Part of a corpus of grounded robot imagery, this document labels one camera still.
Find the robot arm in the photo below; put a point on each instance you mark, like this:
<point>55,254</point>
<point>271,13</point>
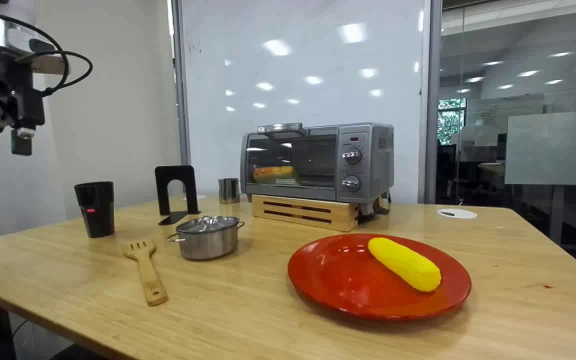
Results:
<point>15,20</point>

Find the glass pot lid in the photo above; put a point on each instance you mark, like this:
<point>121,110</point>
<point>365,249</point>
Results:
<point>208,224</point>

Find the silver pot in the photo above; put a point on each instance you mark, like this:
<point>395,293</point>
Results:
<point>208,245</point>

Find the black plastic cup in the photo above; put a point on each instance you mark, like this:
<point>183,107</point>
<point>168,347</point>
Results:
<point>96,210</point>

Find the black metal bookend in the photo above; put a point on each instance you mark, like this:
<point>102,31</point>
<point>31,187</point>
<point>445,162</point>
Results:
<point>190,185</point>

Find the wooden slotted spatula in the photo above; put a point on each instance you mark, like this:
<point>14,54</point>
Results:
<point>147,270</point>

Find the small steel cup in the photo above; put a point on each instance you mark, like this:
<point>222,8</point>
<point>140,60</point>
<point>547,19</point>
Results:
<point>228,191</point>

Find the yellow food in oven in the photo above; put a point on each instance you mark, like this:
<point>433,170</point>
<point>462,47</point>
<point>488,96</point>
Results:
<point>274,175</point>

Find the toaster oven door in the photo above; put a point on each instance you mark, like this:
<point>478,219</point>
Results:
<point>293,160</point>

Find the whiteboard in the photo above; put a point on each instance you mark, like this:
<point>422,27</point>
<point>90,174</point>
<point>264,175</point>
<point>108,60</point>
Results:
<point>308,65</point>

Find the wooden slatted stand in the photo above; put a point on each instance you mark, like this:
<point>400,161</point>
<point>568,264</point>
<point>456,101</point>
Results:
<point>303,212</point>

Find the toaster oven knob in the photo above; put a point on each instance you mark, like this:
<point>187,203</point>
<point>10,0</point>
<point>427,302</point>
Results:
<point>352,156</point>
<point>351,183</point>

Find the silver toaster oven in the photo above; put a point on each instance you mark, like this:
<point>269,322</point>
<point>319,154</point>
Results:
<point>368,160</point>

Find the red plate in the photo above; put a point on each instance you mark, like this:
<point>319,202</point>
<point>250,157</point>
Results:
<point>338,280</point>

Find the yellow toy corn cob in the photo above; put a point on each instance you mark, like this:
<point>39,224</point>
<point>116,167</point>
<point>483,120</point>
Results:
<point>405,265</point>

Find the window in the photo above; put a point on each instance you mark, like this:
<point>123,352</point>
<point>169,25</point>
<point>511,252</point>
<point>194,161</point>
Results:
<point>451,120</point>

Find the white round table grommet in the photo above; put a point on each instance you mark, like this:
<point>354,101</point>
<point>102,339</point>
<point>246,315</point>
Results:
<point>457,213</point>

